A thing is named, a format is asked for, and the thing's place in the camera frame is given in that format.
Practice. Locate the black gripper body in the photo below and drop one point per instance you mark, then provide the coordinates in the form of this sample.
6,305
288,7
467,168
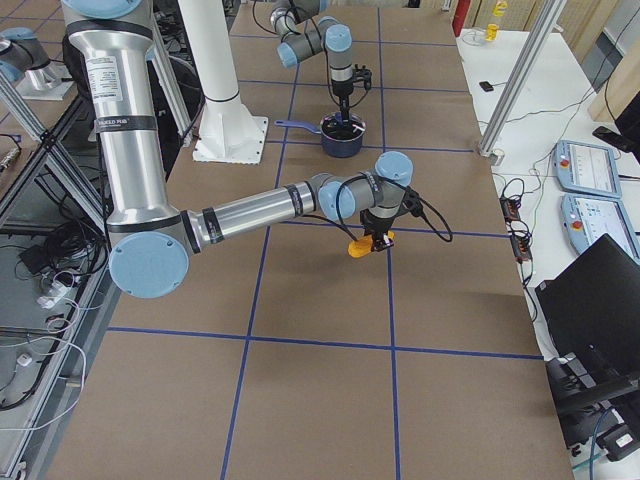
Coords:
343,93
376,225

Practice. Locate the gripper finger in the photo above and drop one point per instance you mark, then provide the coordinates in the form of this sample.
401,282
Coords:
344,107

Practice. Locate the yellow corn cob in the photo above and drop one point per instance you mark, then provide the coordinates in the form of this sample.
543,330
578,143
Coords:
370,244

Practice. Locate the glass pot lid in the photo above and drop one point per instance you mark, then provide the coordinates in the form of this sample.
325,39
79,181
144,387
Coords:
334,128

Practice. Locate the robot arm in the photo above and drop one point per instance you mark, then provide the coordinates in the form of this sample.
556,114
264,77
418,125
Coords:
302,37
151,240

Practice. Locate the dark blue saucepan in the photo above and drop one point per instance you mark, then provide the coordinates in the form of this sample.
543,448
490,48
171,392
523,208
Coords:
333,148

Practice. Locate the yellow cup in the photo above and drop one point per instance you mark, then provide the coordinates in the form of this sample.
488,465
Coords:
491,32

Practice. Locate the left teach pendant tablet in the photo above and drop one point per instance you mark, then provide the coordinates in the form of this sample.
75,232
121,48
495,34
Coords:
586,218

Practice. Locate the teach pendant tablet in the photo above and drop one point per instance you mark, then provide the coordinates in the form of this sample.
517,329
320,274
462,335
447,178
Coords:
586,218
586,168

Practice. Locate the right teach pendant tablet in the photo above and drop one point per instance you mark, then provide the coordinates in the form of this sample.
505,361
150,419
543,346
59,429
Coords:
586,168

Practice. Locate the black laptop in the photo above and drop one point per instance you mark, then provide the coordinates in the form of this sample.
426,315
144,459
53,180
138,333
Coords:
595,302

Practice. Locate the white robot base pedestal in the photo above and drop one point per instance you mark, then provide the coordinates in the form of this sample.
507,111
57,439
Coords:
228,132

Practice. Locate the aluminium frame post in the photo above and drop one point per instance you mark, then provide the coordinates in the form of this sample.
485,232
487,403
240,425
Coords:
543,26

